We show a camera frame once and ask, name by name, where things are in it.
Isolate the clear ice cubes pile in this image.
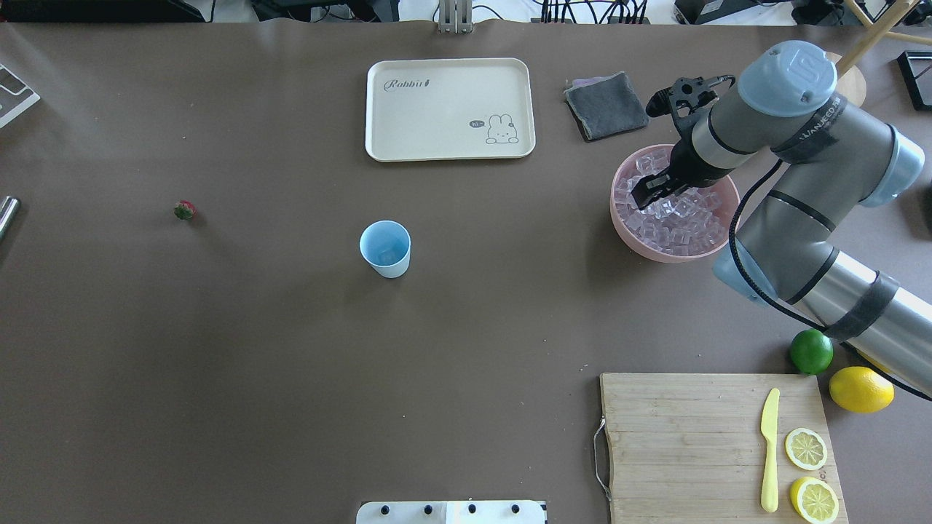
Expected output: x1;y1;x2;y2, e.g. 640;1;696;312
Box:
615;148;728;255

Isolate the steel muddler with black cap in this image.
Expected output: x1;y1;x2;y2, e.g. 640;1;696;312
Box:
0;196;21;242

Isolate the wooden stand with round base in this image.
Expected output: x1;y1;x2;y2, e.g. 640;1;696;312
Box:
826;1;931;107

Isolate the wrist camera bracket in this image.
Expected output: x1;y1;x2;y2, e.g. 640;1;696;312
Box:
645;74;736;117

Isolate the green lime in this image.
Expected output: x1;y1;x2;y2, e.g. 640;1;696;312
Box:
789;328;834;376

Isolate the lemon slice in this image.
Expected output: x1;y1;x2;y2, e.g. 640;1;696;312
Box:
783;427;828;471
789;477;841;523

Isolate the grey folded cloth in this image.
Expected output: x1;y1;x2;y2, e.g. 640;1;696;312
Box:
564;71;649;142

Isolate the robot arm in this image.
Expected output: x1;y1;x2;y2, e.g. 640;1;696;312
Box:
633;40;931;400

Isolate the wooden cutting board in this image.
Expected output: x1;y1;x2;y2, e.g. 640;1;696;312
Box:
599;373;832;523

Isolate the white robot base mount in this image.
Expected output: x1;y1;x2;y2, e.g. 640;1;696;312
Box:
355;499;548;523

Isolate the red strawberry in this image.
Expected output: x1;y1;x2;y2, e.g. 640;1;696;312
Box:
173;199;197;221

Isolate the black frame object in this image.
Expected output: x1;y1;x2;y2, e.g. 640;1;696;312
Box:
896;50;931;111

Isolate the cream rabbit tray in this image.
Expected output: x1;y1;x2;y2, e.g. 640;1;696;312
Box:
364;57;536;162

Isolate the light blue cup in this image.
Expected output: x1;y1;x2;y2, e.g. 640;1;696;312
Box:
359;220;411;279

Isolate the lemon slice upper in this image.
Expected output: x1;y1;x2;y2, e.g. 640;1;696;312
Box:
783;427;828;471

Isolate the pink bowl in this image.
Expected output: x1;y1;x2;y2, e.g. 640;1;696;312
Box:
610;143;742;263

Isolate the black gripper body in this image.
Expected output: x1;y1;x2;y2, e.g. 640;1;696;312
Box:
640;138;735;199

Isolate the yellow plastic knife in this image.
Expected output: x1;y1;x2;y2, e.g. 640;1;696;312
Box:
759;388;781;513

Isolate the yellow lemon near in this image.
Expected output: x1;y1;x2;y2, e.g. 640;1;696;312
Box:
829;366;895;413

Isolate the lemon slice lower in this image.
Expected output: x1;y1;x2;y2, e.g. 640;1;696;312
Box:
789;477;841;523

